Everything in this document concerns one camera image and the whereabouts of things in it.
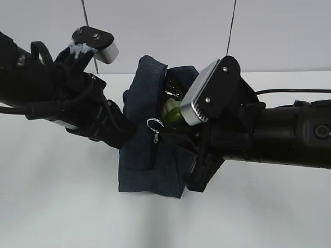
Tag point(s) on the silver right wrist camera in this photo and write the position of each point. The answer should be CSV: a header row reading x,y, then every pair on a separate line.
x,y
218,87

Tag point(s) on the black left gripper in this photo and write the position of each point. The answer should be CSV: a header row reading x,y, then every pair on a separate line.
x,y
92,115

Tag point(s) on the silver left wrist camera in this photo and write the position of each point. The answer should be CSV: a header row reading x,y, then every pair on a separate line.
x,y
101,44

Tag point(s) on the green lid glass container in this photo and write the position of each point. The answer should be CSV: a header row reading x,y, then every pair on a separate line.
x,y
169,105

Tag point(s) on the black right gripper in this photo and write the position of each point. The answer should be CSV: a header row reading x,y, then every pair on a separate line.
x,y
218,143

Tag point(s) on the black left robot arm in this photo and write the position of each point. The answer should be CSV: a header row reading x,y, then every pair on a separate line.
x,y
35,85

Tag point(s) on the dark blue lunch bag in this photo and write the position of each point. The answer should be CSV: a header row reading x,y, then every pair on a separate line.
x,y
143,164

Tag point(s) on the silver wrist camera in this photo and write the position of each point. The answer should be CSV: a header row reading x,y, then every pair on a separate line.
x,y
101,44
218,87

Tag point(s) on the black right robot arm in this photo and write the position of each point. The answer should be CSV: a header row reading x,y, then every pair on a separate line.
x,y
297,135

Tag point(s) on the green cucumber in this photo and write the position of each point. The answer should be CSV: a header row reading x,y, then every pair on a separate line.
x,y
172,118

